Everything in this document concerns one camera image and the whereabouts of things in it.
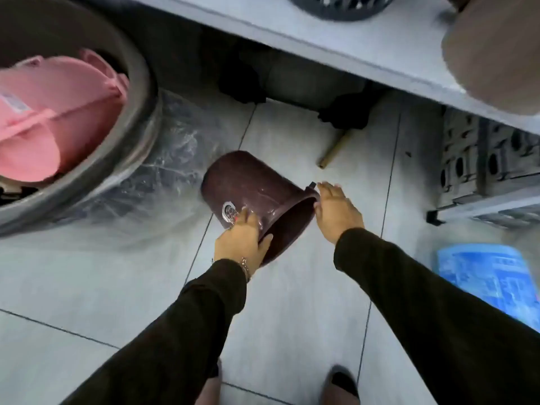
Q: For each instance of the person's left hand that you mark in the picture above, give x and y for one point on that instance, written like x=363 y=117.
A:
x=240 y=246

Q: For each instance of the person's right hand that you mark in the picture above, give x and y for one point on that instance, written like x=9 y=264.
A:
x=337 y=217

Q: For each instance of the person's left thumb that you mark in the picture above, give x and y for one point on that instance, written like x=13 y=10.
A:
x=265 y=245

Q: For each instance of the person's right thumb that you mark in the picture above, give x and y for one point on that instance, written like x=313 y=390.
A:
x=317 y=210

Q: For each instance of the dark brown plastic bucket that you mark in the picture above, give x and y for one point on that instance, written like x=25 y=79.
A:
x=257 y=187

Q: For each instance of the person's right forearm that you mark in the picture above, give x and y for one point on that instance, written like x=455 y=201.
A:
x=434 y=320

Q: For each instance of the person's left forearm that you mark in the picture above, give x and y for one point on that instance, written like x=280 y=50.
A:
x=177 y=337

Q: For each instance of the wooden stick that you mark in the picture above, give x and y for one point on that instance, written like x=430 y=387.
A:
x=334 y=149

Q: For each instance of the clear plastic wrapping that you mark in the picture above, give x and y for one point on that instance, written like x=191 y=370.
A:
x=173 y=164

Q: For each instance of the person's left shoe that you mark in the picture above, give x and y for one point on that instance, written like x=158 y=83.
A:
x=211 y=385

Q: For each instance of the person's shoe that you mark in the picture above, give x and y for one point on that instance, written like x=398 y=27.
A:
x=341 y=385
x=211 y=385

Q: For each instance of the person's right shoe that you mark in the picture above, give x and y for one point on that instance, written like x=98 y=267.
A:
x=341 y=385

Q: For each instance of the grey perforated plastic crate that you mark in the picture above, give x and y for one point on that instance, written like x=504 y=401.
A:
x=485 y=164

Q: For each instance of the large grey plastic tub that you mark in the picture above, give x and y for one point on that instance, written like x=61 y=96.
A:
x=135 y=122

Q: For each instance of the grey shelf board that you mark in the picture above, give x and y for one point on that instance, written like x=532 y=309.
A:
x=379 y=42

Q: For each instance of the blue printed packet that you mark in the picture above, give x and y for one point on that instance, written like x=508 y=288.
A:
x=493 y=278

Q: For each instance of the dark grey perforated basket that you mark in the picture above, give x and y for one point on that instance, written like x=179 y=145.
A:
x=341 y=4

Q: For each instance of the beige plastic bucket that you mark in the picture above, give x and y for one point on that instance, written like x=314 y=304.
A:
x=498 y=50

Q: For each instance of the pink plastic basin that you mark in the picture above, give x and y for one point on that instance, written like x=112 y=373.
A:
x=55 y=118

